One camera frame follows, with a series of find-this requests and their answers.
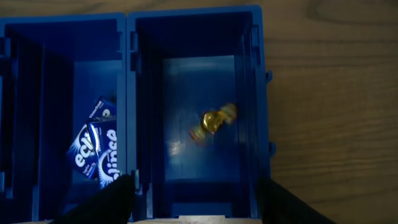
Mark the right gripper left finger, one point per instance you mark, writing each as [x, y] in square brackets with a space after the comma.
[109, 205]

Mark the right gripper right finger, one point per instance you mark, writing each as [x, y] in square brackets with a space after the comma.
[280, 205]

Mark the blue candy pack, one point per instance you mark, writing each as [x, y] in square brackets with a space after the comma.
[81, 155]
[107, 149]

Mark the blue tray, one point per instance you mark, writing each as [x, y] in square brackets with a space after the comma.
[186, 81]

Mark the gold candy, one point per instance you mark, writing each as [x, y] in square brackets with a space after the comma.
[212, 121]

